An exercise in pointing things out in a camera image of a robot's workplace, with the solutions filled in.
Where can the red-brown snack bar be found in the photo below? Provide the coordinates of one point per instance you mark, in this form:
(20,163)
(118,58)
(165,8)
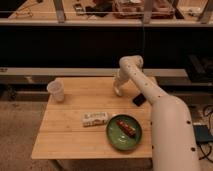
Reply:
(128,130)

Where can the dark device on shelf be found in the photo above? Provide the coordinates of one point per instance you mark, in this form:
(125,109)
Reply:
(79,9)

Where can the blue box on floor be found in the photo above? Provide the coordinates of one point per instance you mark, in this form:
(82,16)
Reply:
(202,134)

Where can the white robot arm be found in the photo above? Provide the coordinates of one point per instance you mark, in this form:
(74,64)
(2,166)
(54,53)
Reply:
(172,135)

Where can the tray with items on shelf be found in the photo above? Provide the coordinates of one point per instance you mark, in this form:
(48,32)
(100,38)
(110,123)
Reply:
(134,9)

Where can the wooden table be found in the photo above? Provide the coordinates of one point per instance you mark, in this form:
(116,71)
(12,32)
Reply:
(62,135)

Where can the green plate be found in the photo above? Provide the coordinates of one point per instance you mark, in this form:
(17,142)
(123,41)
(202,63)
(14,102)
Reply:
(118,138)

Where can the white snack package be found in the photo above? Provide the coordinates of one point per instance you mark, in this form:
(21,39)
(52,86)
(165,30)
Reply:
(93,119)

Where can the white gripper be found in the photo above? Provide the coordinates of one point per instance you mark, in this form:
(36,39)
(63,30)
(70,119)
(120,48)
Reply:
(120,78)

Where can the black rectangular block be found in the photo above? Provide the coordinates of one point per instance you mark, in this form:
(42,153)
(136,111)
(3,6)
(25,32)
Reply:
(139,100)

